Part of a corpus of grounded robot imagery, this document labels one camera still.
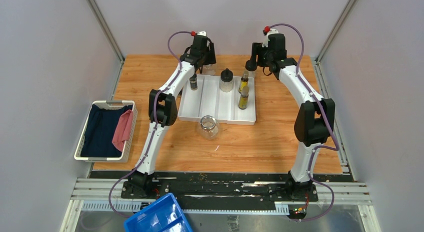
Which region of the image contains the white laundry basket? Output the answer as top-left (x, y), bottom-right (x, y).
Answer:
top-left (74, 100), bottom-right (138, 163)

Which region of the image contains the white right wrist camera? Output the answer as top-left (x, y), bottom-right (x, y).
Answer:
top-left (265, 28), bottom-right (279, 37)

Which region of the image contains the clear glass jar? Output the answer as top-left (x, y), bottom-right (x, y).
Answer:
top-left (197, 115), bottom-right (220, 140)
top-left (202, 64), bottom-right (216, 75)

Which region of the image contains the white divided tray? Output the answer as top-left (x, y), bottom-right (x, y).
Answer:
top-left (178, 74), bottom-right (256, 125)

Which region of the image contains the black-lid shaker jar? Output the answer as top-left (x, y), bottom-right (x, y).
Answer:
top-left (245, 59), bottom-right (258, 78)
top-left (219, 68), bottom-right (234, 92)

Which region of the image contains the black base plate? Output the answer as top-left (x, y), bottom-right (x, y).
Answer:
top-left (118, 172), bottom-right (318, 211)

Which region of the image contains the small spice bottle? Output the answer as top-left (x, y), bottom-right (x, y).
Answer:
top-left (189, 74), bottom-right (198, 90)

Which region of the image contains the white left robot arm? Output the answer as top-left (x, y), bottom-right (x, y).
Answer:
top-left (126, 31), bottom-right (216, 199)

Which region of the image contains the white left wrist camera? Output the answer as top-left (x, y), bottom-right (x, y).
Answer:
top-left (197, 31), bottom-right (207, 36)

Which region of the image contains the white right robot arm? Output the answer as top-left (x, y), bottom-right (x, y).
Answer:
top-left (245, 29), bottom-right (335, 201)

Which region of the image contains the pink cloth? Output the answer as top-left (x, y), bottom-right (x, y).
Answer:
top-left (112, 109), bottom-right (134, 152)

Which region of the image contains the dark blue cloth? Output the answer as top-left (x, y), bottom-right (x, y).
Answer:
top-left (77, 103), bottom-right (134, 159)

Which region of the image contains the blue plastic bin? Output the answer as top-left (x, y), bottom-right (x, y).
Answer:
top-left (123, 193), bottom-right (193, 232)

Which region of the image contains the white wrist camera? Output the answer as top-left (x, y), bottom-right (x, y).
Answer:
top-left (197, 31), bottom-right (207, 36)
top-left (265, 28), bottom-right (279, 37)

